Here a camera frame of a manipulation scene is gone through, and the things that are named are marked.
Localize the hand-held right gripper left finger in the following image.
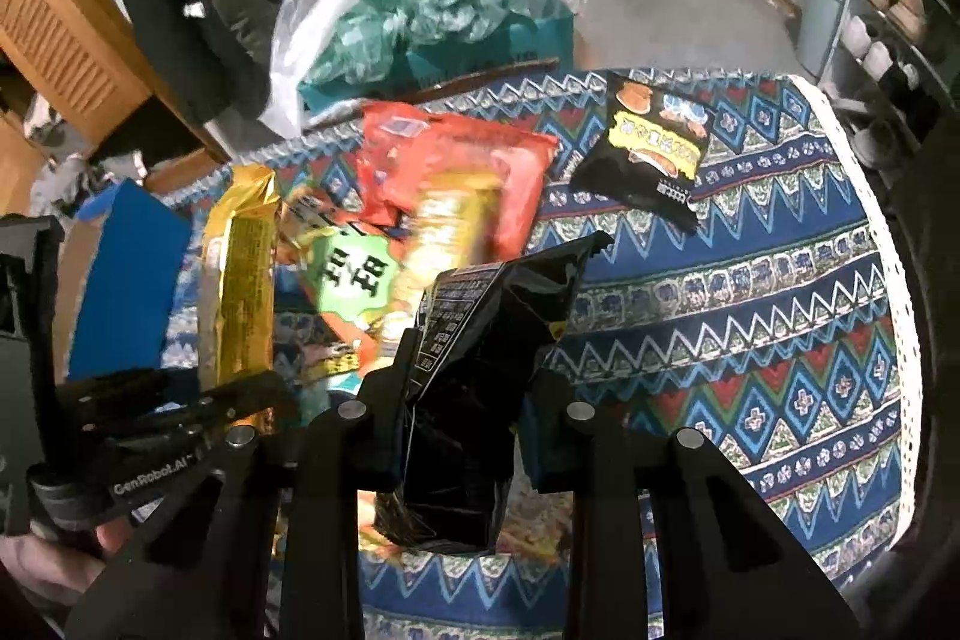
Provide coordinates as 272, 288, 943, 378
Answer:
66, 329, 422, 640

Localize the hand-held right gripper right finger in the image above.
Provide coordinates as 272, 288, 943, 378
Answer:
521, 368, 861, 640

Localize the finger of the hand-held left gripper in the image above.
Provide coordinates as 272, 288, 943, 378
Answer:
55, 368, 299, 441

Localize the black snack packet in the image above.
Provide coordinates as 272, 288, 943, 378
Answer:
373, 231, 616, 552
568, 72, 715, 234

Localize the gold snack packet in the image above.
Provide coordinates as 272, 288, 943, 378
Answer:
197, 163, 284, 435

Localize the person's left hand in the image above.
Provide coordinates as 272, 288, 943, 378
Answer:
0, 518, 130, 615

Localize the blue cardboard box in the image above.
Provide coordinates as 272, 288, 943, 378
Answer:
58, 178, 194, 387

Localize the green label snack bag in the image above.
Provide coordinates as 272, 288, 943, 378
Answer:
279, 188, 425, 382

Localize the patterned tablecloth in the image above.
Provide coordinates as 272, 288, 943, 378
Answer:
146, 66, 925, 640

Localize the red snack bag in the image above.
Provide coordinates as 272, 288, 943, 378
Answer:
355, 101, 561, 262

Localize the wooden cabinet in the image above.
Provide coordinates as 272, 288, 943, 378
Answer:
0, 0, 230, 170

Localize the white plastic bag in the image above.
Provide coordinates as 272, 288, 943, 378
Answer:
261, 0, 578, 140

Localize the teal cardboard box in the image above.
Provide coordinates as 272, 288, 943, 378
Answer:
298, 14, 577, 112

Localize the white shoe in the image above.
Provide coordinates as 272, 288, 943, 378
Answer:
839, 14, 875, 57
862, 40, 899, 84

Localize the metal shoe rack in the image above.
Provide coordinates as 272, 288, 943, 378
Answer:
816, 0, 960, 180

